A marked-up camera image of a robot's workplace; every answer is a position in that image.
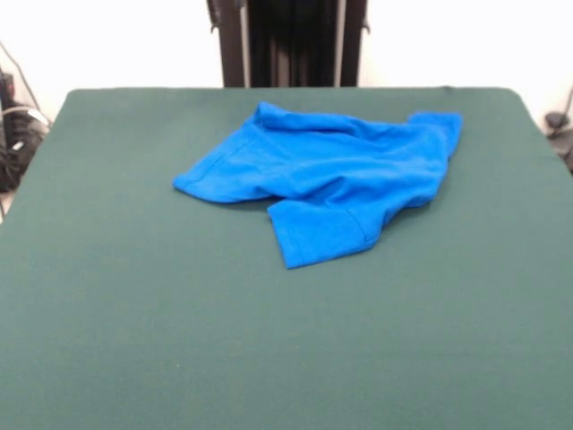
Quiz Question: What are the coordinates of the dark green table cloth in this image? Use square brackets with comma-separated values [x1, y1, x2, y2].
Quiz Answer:
[0, 87, 573, 430]

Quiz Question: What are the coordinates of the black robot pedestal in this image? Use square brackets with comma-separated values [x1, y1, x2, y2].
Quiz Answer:
[206, 0, 372, 89]

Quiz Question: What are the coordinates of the blue shirt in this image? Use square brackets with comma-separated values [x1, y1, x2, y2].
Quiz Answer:
[172, 100, 464, 271]

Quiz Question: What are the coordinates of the black plug with cable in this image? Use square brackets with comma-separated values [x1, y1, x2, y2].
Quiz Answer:
[543, 111, 573, 176]

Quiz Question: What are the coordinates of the small black box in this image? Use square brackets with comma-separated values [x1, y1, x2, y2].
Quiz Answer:
[0, 69, 17, 113]

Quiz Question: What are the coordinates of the black cable bundle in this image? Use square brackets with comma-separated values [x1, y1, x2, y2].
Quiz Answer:
[0, 105, 51, 194]

